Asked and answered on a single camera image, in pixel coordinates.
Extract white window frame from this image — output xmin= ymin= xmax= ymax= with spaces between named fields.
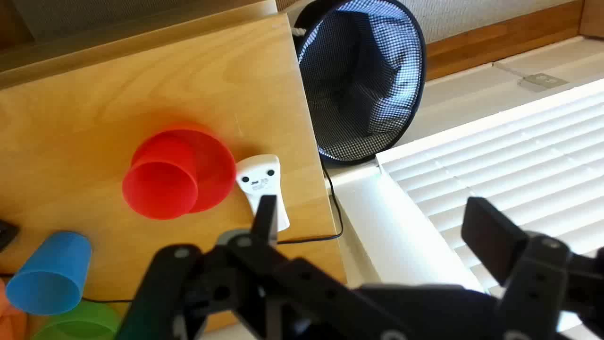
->
xmin=326 ymin=164 xmax=486 ymax=294

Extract blue mesh laundry hamper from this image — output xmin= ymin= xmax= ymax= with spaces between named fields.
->
xmin=292 ymin=0 xmax=428 ymax=166

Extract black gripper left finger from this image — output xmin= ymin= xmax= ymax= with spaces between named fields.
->
xmin=114 ymin=192 xmax=360 ymax=340

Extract white window blinds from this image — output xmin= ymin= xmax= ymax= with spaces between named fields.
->
xmin=375 ymin=77 xmax=604 ymax=332

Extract white face toy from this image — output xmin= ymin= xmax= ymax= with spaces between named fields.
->
xmin=233 ymin=153 xmax=292 ymax=234

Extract green plastic cup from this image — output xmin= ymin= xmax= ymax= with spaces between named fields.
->
xmin=33 ymin=300 xmax=122 ymax=340

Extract orange plastic cup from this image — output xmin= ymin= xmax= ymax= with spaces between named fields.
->
xmin=0 ymin=277 xmax=29 ymax=340

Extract thin black cable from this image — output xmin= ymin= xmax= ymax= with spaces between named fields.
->
xmin=0 ymin=158 xmax=347 ymax=306

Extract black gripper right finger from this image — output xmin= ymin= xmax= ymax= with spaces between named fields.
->
xmin=460 ymin=194 xmax=604 ymax=340

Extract wooden baseboard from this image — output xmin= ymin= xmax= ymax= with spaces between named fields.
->
xmin=424 ymin=0 xmax=604 ymax=83

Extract blue plastic cup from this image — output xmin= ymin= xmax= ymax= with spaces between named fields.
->
xmin=3 ymin=230 xmax=94 ymax=317

